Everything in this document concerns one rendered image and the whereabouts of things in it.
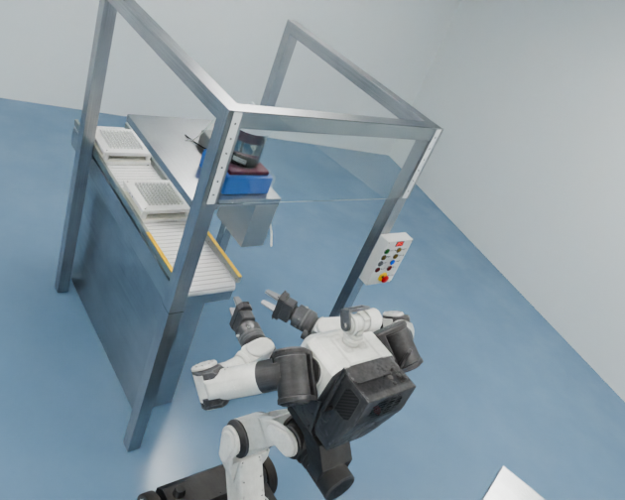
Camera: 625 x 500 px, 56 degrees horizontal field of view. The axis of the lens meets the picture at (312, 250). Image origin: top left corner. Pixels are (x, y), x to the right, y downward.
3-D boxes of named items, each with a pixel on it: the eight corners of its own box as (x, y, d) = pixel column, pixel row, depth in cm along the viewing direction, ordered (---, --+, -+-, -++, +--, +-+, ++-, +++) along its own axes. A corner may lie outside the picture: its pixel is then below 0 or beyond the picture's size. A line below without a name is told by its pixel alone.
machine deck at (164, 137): (278, 206, 227) (281, 197, 225) (188, 209, 203) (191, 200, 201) (207, 127, 263) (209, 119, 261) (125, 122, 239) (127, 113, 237)
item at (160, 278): (230, 299, 254) (236, 281, 249) (168, 309, 235) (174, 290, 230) (123, 145, 329) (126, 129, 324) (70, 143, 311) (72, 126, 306)
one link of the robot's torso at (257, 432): (261, 445, 233) (337, 451, 198) (223, 459, 222) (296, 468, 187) (254, 407, 235) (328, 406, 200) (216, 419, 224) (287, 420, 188)
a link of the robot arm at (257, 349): (257, 352, 201) (228, 366, 191) (265, 333, 197) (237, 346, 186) (270, 365, 198) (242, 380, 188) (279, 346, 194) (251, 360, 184)
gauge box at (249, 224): (263, 245, 237) (279, 204, 227) (240, 247, 230) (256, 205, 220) (237, 213, 250) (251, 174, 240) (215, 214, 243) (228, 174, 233)
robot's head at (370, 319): (373, 339, 176) (385, 317, 172) (348, 345, 170) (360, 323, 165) (360, 324, 180) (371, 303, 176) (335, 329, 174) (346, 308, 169)
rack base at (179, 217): (120, 192, 270) (121, 187, 269) (169, 191, 285) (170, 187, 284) (140, 223, 256) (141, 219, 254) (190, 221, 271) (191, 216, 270)
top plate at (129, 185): (121, 184, 267) (122, 180, 266) (172, 183, 283) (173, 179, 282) (142, 214, 253) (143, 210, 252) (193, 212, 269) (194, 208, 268)
